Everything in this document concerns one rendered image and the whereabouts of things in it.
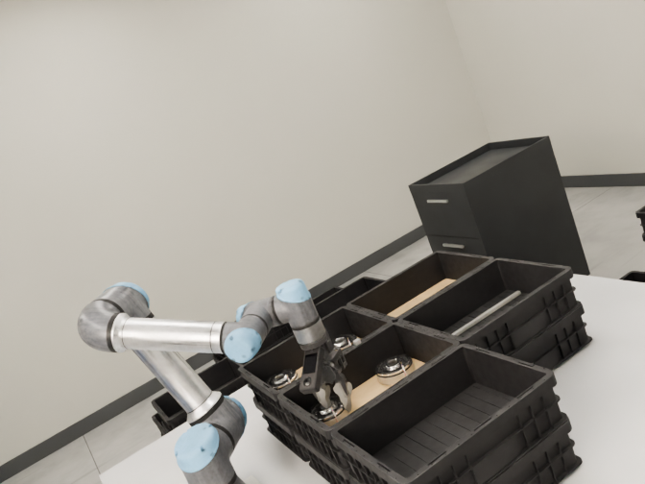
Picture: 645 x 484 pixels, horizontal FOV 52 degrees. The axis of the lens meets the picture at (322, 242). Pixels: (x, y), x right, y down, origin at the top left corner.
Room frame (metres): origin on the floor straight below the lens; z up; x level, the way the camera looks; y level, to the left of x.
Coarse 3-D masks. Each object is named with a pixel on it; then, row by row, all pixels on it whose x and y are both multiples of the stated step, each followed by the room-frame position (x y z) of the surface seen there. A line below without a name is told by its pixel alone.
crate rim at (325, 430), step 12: (396, 324) 1.70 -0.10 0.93; (372, 336) 1.69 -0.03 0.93; (432, 336) 1.54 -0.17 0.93; (432, 360) 1.42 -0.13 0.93; (396, 384) 1.38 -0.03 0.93; (288, 408) 1.51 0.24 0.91; (300, 408) 1.45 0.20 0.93; (360, 408) 1.35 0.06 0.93; (312, 420) 1.38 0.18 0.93; (324, 432) 1.32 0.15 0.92
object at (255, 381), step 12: (336, 312) 1.98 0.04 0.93; (360, 312) 1.89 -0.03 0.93; (276, 348) 1.89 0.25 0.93; (348, 348) 1.68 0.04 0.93; (252, 360) 1.86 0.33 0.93; (240, 372) 1.82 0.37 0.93; (252, 384) 1.75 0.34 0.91; (264, 384) 1.67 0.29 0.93; (288, 384) 1.61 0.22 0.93; (276, 396) 1.58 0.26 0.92
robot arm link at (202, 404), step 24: (120, 288) 1.68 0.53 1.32; (120, 312) 1.62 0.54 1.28; (144, 312) 1.66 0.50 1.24; (144, 360) 1.64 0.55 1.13; (168, 360) 1.64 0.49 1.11; (168, 384) 1.63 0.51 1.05; (192, 384) 1.63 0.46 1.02; (192, 408) 1.62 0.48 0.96; (216, 408) 1.61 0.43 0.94; (240, 408) 1.67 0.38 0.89; (240, 432) 1.62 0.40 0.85
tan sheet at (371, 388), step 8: (416, 360) 1.66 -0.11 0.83; (416, 368) 1.61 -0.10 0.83; (376, 376) 1.65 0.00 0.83; (368, 384) 1.63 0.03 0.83; (376, 384) 1.61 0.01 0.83; (352, 392) 1.62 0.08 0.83; (360, 392) 1.61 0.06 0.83; (368, 392) 1.59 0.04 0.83; (376, 392) 1.57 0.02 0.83; (352, 400) 1.58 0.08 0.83; (360, 400) 1.56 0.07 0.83; (368, 400) 1.55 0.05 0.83; (352, 408) 1.54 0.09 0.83
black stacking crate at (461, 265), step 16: (432, 256) 2.13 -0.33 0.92; (448, 256) 2.09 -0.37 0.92; (416, 272) 2.10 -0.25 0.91; (432, 272) 2.13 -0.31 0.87; (448, 272) 2.12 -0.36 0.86; (464, 272) 2.04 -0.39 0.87; (384, 288) 2.05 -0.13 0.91; (400, 288) 2.07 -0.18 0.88; (416, 288) 2.09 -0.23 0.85; (368, 304) 2.02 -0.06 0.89; (384, 304) 2.04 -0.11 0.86; (400, 304) 2.06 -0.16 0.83
